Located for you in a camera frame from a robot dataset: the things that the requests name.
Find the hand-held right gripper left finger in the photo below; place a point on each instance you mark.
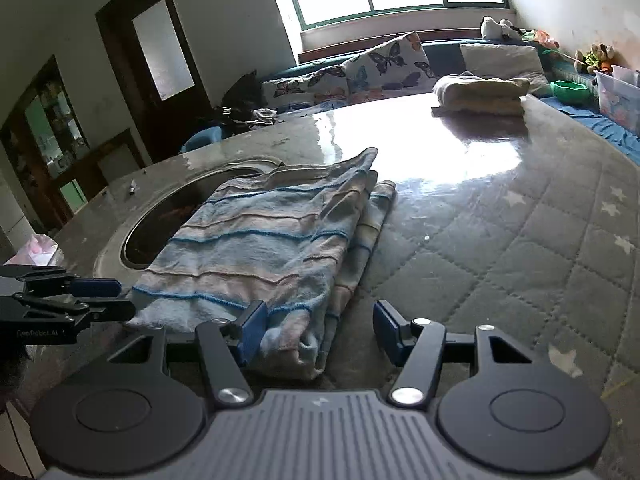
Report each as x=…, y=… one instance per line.
x=252, y=332

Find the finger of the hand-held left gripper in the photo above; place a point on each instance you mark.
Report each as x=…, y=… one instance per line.
x=95, y=287
x=107, y=310

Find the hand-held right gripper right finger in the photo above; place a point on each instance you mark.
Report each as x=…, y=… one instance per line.
x=387, y=332

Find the striped blue beige towel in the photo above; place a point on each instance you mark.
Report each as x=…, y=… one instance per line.
x=270, y=255

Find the pink plastic bag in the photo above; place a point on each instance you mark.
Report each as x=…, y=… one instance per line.
x=35, y=251

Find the round recessed table inset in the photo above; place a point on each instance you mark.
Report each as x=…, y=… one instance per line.
x=150, y=242

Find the pen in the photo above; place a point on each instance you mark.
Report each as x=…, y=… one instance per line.
x=132, y=188

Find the white refrigerator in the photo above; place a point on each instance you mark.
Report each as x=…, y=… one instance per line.
x=12, y=210

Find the dark wooden side cabinet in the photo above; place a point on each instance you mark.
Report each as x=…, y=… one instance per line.
x=100, y=170

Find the glass display cabinet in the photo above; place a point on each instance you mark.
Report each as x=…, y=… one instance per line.
x=45, y=135

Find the blue chair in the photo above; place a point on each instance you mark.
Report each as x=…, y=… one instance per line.
x=202, y=139

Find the dark wooden glass door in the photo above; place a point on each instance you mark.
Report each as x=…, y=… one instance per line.
x=155, y=65

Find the black bag on sofa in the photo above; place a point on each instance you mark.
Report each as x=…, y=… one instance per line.
x=245, y=100

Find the butterfly print blanket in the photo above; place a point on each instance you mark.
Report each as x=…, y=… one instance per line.
x=305, y=85

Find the folded beige green cloth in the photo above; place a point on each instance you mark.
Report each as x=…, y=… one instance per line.
x=480, y=92

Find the large butterfly print pillow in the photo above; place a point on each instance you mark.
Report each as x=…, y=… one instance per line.
x=395, y=67

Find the teal sofa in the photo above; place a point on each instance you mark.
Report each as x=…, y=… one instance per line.
x=447, y=60

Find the grey pillow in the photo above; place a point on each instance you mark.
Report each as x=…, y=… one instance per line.
x=505, y=65

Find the blue mat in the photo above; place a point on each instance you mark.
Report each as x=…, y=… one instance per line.
x=610, y=132

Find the green bowl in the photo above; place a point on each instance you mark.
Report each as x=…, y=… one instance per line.
x=570, y=92

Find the white plush toy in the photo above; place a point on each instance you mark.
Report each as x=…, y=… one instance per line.
x=500, y=27

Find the clear plastic storage box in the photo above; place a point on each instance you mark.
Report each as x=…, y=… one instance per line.
x=620, y=97

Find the orange pink plush toy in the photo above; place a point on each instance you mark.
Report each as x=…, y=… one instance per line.
x=542, y=37

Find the green brown plush toys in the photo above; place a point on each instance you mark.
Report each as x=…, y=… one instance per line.
x=595, y=59

